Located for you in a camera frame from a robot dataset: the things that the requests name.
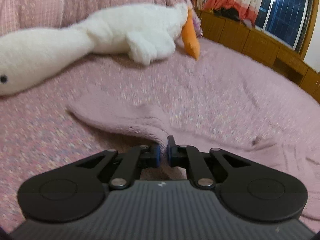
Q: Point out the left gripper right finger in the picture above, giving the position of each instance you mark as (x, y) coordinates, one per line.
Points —
(246, 188)

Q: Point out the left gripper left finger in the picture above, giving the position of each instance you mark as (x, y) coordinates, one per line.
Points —
(76, 190)

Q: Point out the pink knitted cardigan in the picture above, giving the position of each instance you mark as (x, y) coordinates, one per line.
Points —
(148, 121)

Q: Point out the black clothes on cabinet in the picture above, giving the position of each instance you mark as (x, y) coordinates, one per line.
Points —
(230, 13)

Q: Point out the white plush goose toy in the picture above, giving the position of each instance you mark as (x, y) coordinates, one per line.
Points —
(146, 32)

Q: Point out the long wooden cabinet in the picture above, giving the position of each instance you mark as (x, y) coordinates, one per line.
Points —
(262, 48)

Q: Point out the pink rolled quilt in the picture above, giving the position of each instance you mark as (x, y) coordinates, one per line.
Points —
(196, 20)

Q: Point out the window with white frame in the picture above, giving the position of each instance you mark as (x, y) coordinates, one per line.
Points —
(287, 21)

